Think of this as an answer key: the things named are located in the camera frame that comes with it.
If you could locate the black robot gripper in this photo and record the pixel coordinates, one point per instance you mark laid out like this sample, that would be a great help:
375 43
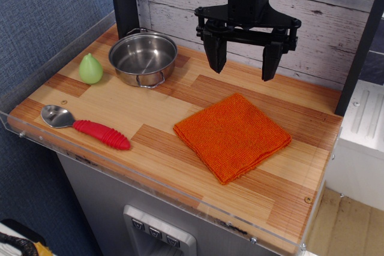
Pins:
252 22

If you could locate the red-handled metal spoon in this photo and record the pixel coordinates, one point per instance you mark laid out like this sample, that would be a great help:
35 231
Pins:
59 117

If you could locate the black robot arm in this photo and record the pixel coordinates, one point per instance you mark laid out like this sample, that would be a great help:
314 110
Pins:
252 22

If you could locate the orange folded cloth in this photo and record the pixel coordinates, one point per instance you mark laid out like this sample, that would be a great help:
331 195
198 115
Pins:
232 137

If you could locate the stainless steel pot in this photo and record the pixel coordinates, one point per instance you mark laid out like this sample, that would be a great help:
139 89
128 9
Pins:
143 59

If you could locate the green plastic pear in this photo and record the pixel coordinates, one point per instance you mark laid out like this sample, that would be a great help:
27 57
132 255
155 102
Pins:
90 70

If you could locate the clear acrylic table guard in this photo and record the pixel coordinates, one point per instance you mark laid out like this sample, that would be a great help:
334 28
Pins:
264 210

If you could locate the grey cabinet with dispenser panel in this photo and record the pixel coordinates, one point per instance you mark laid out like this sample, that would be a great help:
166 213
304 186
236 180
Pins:
127 220

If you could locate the yellow object at bottom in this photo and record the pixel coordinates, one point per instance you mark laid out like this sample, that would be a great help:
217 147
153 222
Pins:
42 250

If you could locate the black vertical frame post right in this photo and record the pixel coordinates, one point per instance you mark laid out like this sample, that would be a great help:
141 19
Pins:
359 58

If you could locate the black vertical frame post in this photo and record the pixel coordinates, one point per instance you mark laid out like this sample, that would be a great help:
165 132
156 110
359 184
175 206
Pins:
124 1
359 58

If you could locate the black vertical frame post left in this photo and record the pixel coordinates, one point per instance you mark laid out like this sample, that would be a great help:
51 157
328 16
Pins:
124 1

